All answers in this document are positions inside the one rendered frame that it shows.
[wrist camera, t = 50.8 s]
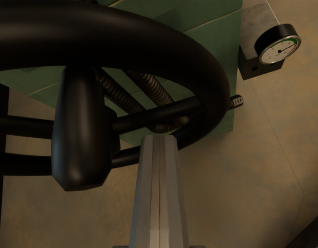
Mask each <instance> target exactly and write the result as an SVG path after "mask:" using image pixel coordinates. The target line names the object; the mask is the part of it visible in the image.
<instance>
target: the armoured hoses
mask: <svg viewBox="0 0 318 248"><path fill-rule="evenodd" d="M72 1H79V2H86V3H93V4H97V2H96V1H94V0H72ZM88 67H89V68H91V69H92V70H93V71H94V72H95V74H96V79H97V81H100V83H101V84H102V85H103V91H104V97H106V98H107V99H109V100H110V101H112V102H113V103H114V104H116V106H118V107H119V108H121V109H122V110H123V111H125V112H126V113H128V115H129V114H133V113H137V112H141V111H145V110H146V109H145V108H144V107H143V106H142V105H141V104H140V103H139V102H138V101H137V100H136V99H134V98H133V97H132V96H131V95H130V94H129V93H128V92H127V91H126V90H125V89H124V88H123V87H122V86H120V85H119V84H118V83H117V82H116V81H115V80H114V79H113V78H112V77H111V76H110V75H109V74H108V73H107V72H105V71H104V70H103V69H102V68H101V67H97V66H88ZM121 70H122V71H123V72H124V73H125V74H126V75H127V76H128V77H129V78H130V79H131V80H132V81H133V82H134V83H135V84H136V85H137V86H138V87H139V88H140V89H141V90H142V91H143V92H144V93H145V94H146V95H147V96H148V97H149V98H150V99H151V100H152V101H153V102H154V103H155V104H156V105H157V106H158V107H159V106H163V105H166V104H169V103H172V102H174V100H173V99H172V97H171V96H170V95H169V94H168V93H167V91H166V90H165V89H164V88H163V86H162V85H161V84H160V83H159V81H158V80H157V78H156V77H155V76H154V75H150V74H146V73H141V72H137V71H131V70H125V69H121ZM243 103H244V101H243V98H242V96H241V95H239V94H237V95H234V96H231V97H230V103H229V107H228V110H230V109H235V108H237V107H240V106H241V105H243ZM194 115H195V114H193V115H189V116H185V117H181V118H177V119H173V120H169V121H165V122H162V123H158V124H154V125H151V126H147V127H146V128H147V129H149V130H150V131H151V132H153V133H157V134H162V133H166V132H167V133H168V132H169V131H172V130H174V129H177V128H180V127H182V126H184V125H185V124H186V123H187V122H189V121H190V120H191V119H192V118H193V116H194Z"/></svg>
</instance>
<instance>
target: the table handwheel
mask: <svg viewBox="0 0 318 248"><path fill-rule="evenodd" d="M42 66H97V67H108V68H117V69H125V70H131V71H137V72H141V73H146V74H150V75H154V76H157V77H161V78H164V79H167V80H170V81H172V82H175V83H177V84H179V85H181V86H183V87H185V88H187V89H189V90H190V91H192V92H193V93H194V94H195V96H191V97H188V98H185V99H182V100H178V101H175V102H172V103H169V104H166V105H163V106H159V107H156V108H152V109H149V110H145V111H141V112H137V113H133V114H129V115H125V116H121V117H117V114H116V112H115V111H114V110H113V109H111V108H109V107H108V106H106V105H105V102H104V91H103V85H102V84H101V83H100V81H97V84H98V88H99V91H100V95H101V98H102V102H103V107H104V111H105V116H106V121H107V126H108V131H109V135H110V140H111V158H112V169H114V168H120V167H125V166H129V165H134V164H138V163H139V155H140V147H141V145H140V146H136V147H132V148H128V149H124V150H120V149H121V145H120V137H119V135H121V134H124V133H128V132H131V131H134V130H138V129H141V128H144V127H147V126H151V125H154V124H158V123H162V122H165V121H169V120H173V119H177V118H181V117H185V116H189V115H193V114H195V115H194V116H193V118H192V119H191V120H190V121H189V122H187V123H186V124H185V125H184V126H182V127H181V128H179V129H178V130H176V131H174V132H173V133H171V134H169V135H173V136H174V137H175V138H176V139H177V147H178V151H179V150H181V149H183V148H185V147H188V146H190V145H192V144H193V143H195V142H197V141H199V140H200V139H202V138H203V137H205V136H206V135H207V134H209V133H210V132H211V131H212V130H213V129H214V128H215V127H216V126H217V125H218V124H219V123H220V122H221V121H222V119H223V118H224V116H225V114H226V112H227V110H228V107H229V103H230V85H229V81H228V78H227V75H226V73H225V71H224V69H223V68H222V66H221V65H220V64H219V62H218V61H217V60H216V58H215V57H214V56H213V55H212V54H211V53H210V52H209V51H208V50H207V49H206V48H204V47H203V46H202V45H201V44H199V43H198V42H197V41H195V40H194V39H192V38H191V37H189V36H187V35H186V34H184V33H182V32H180V31H178V30H176V29H174V28H172V27H170V26H168V25H166V24H163V23H161V22H158V21H156V20H153V19H151V18H148V17H145V16H142V15H139V14H136V13H132V12H129V11H125V10H121V9H117V8H113V7H108V6H103V5H98V4H93V3H86V2H79V1H72V0H0V71H5V70H12V69H20V68H29V67H42ZM53 125H54V121H52V120H44V119H36V118H27V117H19V116H11V115H3V114H0V134H5V135H14V136H24V137H32V138H42V139H51V140H52V132H53ZM0 175H1V176H52V164H51V156H37V155H21V154H12V153H6V152H0Z"/></svg>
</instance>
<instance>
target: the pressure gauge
mask: <svg viewBox="0 0 318 248"><path fill-rule="evenodd" d="M301 42H302V39H301V37H299V35H298V34H297V32H296V30H295V28H294V27H293V25H291V24H280V25H277V26H274V27H272V28H270V29H268V30H267V31H266V32H264V33H263V34H262V35H261V36H260V37H259V38H258V39H257V41H256V42H255V45H254V49H255V51H256V53H257V56H258V58H259V61H260V62H261V63H262V64H273V63H276V62H279V61H281V60H283V59H285V58H287V57H289V56H290V55H291V54H293V53H294V52H295V51H296V50H297V49H298V48H299V47H300V45H301ZM295 43H296V44H295ZM291 45H292V46H291ZM289 46H291V47H289ZM288 47H289V48H288ZM286 48H287V49H286ZM284 49H285V50H284ZM278 50H281V51H282V50H284V51H282V52H281V53H278Z"/></svg>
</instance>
